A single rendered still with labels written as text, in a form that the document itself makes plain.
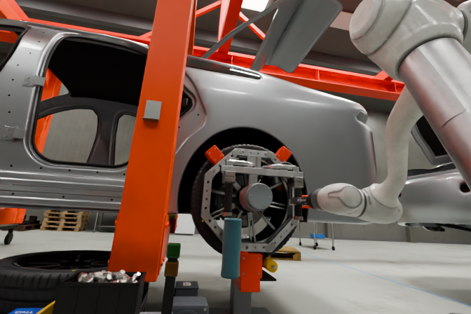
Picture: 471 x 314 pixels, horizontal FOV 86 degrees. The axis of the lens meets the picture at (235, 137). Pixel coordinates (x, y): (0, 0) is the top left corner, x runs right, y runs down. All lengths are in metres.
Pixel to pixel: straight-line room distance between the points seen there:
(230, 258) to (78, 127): 10.81
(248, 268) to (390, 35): 1.18
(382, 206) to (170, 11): 1.19
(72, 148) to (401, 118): 11.27
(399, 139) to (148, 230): 0.86
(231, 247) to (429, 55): 1.04
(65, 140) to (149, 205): 10.80
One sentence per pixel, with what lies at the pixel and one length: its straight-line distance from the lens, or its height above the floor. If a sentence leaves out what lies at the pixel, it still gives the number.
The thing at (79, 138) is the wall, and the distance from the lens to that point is 11.61.
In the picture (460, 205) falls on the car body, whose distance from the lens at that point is 3.43.
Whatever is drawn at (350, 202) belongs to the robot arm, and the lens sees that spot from 0.92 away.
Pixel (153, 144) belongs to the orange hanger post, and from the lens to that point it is 1.05.
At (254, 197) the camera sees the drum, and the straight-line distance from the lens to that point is 1.28.
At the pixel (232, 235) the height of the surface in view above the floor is 0.66.
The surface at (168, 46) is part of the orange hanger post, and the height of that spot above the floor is 1.45.
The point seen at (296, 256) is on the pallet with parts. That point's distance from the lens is 5.46.
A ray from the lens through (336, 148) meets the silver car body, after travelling 1.88.
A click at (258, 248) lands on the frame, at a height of 0.60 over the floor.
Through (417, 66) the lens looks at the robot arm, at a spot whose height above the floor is 1.02.
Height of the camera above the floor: 0.75
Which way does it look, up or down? 17 degrees up
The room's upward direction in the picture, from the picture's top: 3 degrees clockwise
